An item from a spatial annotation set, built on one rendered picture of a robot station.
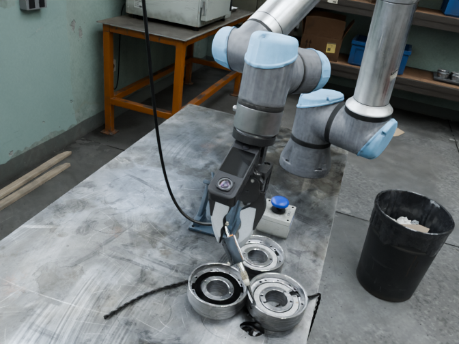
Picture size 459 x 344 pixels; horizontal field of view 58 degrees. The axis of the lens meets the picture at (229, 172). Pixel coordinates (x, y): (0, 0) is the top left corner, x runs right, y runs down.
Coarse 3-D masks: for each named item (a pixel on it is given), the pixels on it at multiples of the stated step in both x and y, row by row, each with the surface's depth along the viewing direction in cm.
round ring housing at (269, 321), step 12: (264, 276) 76; (276, 276) 77; (288, 276) 76; (252, 288) 74; (276, 288) 75; (300, 288) 75; (252, 300) 70; (264, 300) 72; (276, 300) 76; (288, 300) 73; (300, 300) 73; (252, 312) 70; (264, 312) 68; (276, 312) 70; (300, 312) 69; (264, 324) 69; (276, 324) 68; (288, 324) 69
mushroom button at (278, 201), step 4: (276, 196) 94; (280, 196) 94; (272, 200) 92; (276, 200) 92; (280, 200) 92; (284, 200) 92; (272, 204) 92; (276, 204) 91; (280, 204) 91; (284, 204) 91; (288, 204) 92; (276, 208) 93; (280, 208) 91
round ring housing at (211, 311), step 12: (204, 264) 76; (216, 264) 77; (228, 264) 77; (192, 276) 74; (216, 276) 75; (240, 276) 76; (204, 288) 73; (216, 288) 76; (228, 288) 74; (192, 300) 70; (240, 300) 70; (204, 312) 69; (216, 312) 69; (228, 312) 69
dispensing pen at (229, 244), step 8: (224, 240) 72; (232, 240) 72; (224, 248) 75; (232, 248) 72; (232, 256) 71; (240, 256) 71; (232, 264) 71; (240, 264) 72; (240, 272) 72; (248, 280) 72; (248, 288) 72
